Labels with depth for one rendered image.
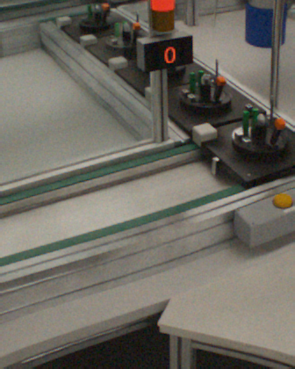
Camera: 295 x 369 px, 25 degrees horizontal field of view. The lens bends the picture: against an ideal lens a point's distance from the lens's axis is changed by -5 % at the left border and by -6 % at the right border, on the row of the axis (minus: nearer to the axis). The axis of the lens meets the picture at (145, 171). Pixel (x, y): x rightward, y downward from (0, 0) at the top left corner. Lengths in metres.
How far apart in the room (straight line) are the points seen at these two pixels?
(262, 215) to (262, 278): 0.13
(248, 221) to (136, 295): 0.27
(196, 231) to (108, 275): 0.20
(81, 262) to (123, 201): 0.27
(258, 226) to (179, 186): 0.26
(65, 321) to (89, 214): 0.29
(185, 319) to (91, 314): 0.18
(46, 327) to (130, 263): 0.22
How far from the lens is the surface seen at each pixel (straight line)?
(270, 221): 1.38
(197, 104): 1.74
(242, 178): 1.48
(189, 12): 2.66
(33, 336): 1.27
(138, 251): 1.33
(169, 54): 1.48
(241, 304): 1.32
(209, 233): 1.39
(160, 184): 1.55
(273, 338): 1.26
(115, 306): 1.32
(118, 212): 1.47
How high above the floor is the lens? 1.76
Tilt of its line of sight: 32 degrees down
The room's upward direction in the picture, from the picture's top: 2 degrees counter-clockwise
